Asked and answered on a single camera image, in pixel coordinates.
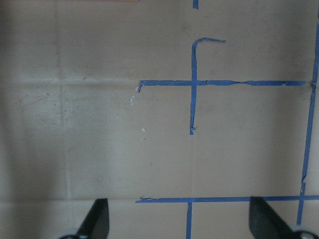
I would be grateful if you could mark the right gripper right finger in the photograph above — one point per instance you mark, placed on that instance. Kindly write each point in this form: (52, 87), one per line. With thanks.
(265, 223)

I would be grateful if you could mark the pink plastic box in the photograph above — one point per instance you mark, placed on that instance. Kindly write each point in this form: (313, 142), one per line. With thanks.
(92, 0)

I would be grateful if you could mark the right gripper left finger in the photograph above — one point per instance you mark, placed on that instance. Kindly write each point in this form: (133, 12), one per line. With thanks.
(96, 224)

